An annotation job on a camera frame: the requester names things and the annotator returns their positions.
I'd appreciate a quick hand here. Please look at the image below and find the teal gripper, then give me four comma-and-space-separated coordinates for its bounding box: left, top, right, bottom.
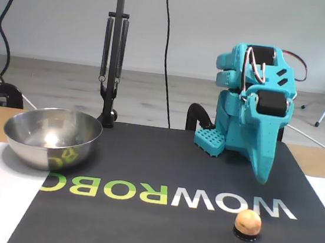
228, 83, 298, 188

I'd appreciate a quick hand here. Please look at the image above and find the orange ball with black base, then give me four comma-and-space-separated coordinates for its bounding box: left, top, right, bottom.
231, 207, 264, 243

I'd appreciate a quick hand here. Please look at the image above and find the metal bowl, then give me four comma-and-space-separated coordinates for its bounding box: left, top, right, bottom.
0, 101, 105, 178

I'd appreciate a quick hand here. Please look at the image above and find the black mat with WOWROBO print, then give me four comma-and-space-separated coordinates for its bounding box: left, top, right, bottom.
6, 109, 325, 243

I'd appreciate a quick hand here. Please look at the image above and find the black coil spring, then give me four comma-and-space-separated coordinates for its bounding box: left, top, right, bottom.
98, 16, 115, 83
114, 18, 131, 85

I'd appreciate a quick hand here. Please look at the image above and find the black stand pole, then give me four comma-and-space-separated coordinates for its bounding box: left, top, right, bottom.
92, 0, 134, 130

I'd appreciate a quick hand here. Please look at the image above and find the large black table clamp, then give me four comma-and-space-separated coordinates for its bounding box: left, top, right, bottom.
0, 82, 27, 110

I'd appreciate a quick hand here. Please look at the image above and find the white floor cable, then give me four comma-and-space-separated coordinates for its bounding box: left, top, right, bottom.
283, 122, 325, 149

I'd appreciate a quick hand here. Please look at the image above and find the white red gripper wire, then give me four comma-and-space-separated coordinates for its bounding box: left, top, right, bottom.
242, 45, 271, 85

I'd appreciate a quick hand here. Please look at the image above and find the red black servo wire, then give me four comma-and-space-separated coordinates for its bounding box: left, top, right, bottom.
277, 49, 311, 84

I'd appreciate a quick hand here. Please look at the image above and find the thin black hanging cable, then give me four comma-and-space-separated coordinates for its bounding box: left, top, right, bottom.
147, 0, 186, 129

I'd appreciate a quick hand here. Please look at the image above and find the thick black hanging cable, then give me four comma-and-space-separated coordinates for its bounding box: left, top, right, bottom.
0, 0, 19, 83

